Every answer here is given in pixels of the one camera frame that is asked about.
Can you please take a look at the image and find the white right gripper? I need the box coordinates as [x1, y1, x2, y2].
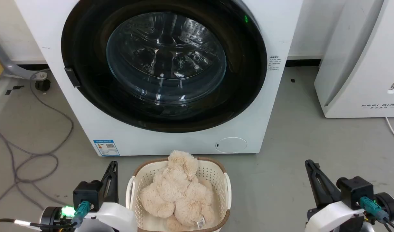
[305, 159, 366, 232]

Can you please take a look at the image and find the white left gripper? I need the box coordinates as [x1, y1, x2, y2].
[77, 161, 138, 232]

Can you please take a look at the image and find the white front-load washing machine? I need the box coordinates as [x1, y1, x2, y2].
[14, 0, 304, 157]

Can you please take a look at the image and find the round black glass washer door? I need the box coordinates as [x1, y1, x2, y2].
[61, 0, 267, 133]

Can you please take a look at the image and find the blue energy label sticker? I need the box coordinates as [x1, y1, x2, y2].
[93, 140, 120, 157]

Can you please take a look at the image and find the cream plush toy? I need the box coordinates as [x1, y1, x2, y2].
[139, 150, 217, 232]

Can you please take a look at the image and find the round white filter cover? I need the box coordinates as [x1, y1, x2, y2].
[215, 137, 248, 154]

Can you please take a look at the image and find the beige plastic laundry basket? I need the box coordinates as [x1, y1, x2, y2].
[126, 157, 232, 232]

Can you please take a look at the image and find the white Feelbird appliance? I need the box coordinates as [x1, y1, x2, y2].
[314, 0, 394, 119]

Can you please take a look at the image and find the black caster wheel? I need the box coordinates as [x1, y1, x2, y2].
[35, 72, 51, 92]

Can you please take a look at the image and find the white warning text sticker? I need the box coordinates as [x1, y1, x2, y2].
[268, 55, 283, 72]

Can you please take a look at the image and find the right teal plug black cable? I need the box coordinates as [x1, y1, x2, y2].
[360, 197, 394, 232]

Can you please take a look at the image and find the grey floor cable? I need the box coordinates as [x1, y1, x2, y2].
[0, 69, 74, 211]

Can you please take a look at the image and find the grey metal frame leg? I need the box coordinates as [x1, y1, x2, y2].
[0, 32, 40, 80]

